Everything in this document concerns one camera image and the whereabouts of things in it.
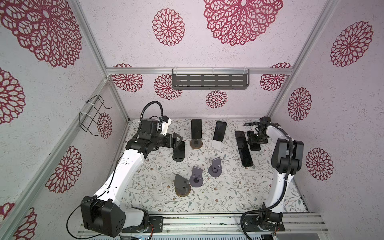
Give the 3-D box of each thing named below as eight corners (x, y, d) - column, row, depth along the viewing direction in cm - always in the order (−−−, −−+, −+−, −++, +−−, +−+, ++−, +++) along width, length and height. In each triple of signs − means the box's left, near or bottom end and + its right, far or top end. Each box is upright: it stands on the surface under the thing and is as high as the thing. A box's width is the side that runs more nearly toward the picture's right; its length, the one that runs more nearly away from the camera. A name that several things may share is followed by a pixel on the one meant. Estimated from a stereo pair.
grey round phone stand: (190, 185, 89) (190, 177, 80) (193, 175, 93) (193, 166, 84) (201, 188, 87) (202, 180, 78) (203, 177, 92) (205, 169, 83)
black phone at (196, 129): (191, 143, 107) (191, 127, 93) (191, 136, 111) (191, 119, 97) (200, 143, 107) (202, 127, 93) (200, 136, 111) (201, 119, 97)
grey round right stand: (212, 179, 91) (214, 171, 83) (207, 169, 95) (209, 160, 87) (222, 175, 93) (225, 167, 84) (216, 165, 97) (219, 156, 88)
